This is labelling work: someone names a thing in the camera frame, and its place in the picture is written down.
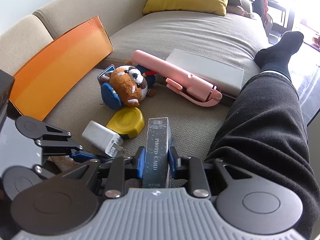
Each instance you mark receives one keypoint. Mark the orange cardboard box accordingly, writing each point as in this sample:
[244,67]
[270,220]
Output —
[49,75]

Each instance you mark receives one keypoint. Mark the white power adapter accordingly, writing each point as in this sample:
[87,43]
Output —
[104,139]

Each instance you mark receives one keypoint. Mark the beige sofa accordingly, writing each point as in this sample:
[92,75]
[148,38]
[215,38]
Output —
[230,39]

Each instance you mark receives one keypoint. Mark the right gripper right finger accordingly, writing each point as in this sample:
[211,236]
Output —
[244,200]

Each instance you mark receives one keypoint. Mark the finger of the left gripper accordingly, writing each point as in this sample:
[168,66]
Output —
[17,178]
[54,141]

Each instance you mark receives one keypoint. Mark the white box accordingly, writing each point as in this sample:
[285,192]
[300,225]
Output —
[226,77]

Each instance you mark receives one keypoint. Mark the dark photo card box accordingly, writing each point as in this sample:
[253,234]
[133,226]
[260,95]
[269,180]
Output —
[158,141]

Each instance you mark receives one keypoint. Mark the leg in black trousers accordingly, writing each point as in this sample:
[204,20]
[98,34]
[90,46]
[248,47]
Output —
[264,131]

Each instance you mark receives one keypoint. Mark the yellow tape measure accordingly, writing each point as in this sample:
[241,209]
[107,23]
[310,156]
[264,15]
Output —
[128,122]

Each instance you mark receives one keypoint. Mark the brown plush toy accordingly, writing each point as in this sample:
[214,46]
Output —
[126,85]

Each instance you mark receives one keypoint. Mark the pink selfie stick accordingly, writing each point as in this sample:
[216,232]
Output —
[182,82]

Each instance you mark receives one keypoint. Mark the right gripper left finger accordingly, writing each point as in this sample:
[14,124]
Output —
[70,200]

